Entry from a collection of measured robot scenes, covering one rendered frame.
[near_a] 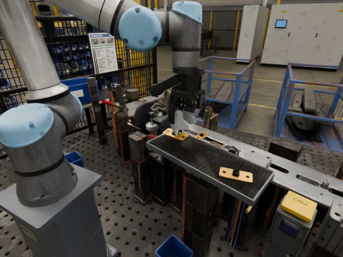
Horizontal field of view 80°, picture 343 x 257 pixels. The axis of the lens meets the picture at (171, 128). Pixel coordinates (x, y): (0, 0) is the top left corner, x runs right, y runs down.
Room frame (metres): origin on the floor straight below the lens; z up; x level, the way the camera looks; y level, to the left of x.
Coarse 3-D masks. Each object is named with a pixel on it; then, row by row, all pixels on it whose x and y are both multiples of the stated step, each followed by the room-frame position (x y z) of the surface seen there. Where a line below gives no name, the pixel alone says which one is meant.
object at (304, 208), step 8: (288, 192) 0.36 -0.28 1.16; (288, 200) 0.33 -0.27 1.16; (296, 200) 0.33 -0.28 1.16; (304, 200) 0.33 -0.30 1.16; (288, 208) 0.31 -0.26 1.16; (296, 208) 0.31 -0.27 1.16; (304, 208) 0.31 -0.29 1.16; (312, 208) 0.31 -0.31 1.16; (304, 216) 0.29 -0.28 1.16; (312, 216) 0.29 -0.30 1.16
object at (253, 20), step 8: (248, 8) 8.31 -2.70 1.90; (256, 8) 8.17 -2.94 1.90; (264, 8) 9.28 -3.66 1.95; (248, 16) 8.29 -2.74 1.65; (256, 16) 8.15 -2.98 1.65; (264, 16) 9.62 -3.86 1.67; (248, 24) 8.26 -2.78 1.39; (256, 24) 8.27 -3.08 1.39; (264, 24) 10.00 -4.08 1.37; (240, 32) 8.38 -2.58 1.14; (248, 32) 8.24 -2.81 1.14; (256, 32) 8.52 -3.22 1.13; (240, 40) 8.36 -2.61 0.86; (248, 40) 8.22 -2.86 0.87; (256, 40) 8.80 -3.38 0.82; (240, 48) 8.34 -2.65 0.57; (248, 48) 8.19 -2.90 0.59; (256, 48) 9.12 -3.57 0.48; (240, 56) 8.31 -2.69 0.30; (248, 56) 8.17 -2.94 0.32; (256, 56) 9.45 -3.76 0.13; (248, 64) 8.16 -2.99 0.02
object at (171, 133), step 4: (168, 128) 0.61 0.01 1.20; (164, 132) 0.59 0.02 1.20; (168, 132) 0.59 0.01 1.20; (172, 132) 0.57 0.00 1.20; (180, 132) 0.59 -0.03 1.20; (172, 136) 0.56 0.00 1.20; (180, 136) 0.56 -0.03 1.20; (184, 136) 0.56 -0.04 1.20; (188, 136) 0.56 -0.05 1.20; (180, 140) 0.54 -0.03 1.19
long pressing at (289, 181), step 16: (128, 112) 1.21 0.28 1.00; (160, 112) 1.21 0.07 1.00; (192, 128) 0.98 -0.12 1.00; (224, 144) 0.82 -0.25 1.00; (240, 144) 0.82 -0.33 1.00; (272, 160) 0.70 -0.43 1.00; (288, 160) 0.70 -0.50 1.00; (288, 176) 0.60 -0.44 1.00; (304, 176) 0.60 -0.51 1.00; (320, 176) 0.60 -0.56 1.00; (304, 192) 0.51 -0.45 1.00; (320, 192) 0.52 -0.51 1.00
